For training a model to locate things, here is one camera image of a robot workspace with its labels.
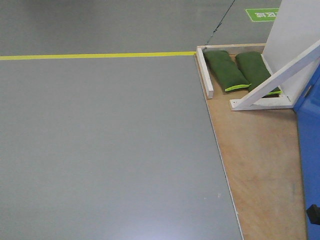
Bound plywood door platform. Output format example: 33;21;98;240
193;43;309;240

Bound blue door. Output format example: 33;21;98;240
294;74;320;240

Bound green sandbag left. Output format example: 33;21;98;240
204;50;251;93

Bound green sandbag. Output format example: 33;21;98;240
204;50;251;93
235;51;271;92

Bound white diagonal brace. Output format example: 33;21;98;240
229;40;320;111

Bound green sandbag right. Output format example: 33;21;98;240
235;51;271;92

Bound green floor sign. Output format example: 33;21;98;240
245;8;279;23

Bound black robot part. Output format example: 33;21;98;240
306;204;320;225

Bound white wooden edge rail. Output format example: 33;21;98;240
195;46;214;100

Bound black guy rope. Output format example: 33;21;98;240
203;0;237;48

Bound white wall panel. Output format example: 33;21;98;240
260;0;320;101

